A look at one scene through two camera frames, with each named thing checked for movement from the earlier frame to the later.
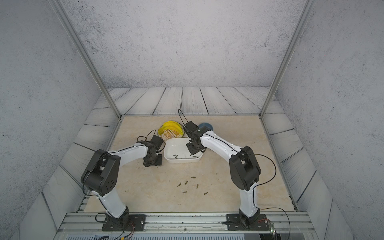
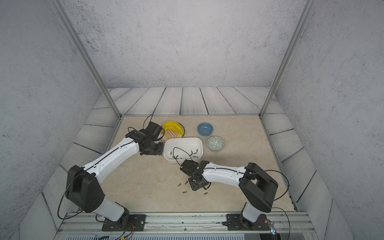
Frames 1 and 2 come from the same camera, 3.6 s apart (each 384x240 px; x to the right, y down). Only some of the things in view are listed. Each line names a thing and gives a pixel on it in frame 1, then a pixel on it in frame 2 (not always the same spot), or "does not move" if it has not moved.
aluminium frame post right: (297, 36) does not move
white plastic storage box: (176, 151) does not move
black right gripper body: (192, 148) → (193, 185)
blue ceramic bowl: (206, 125) does not move
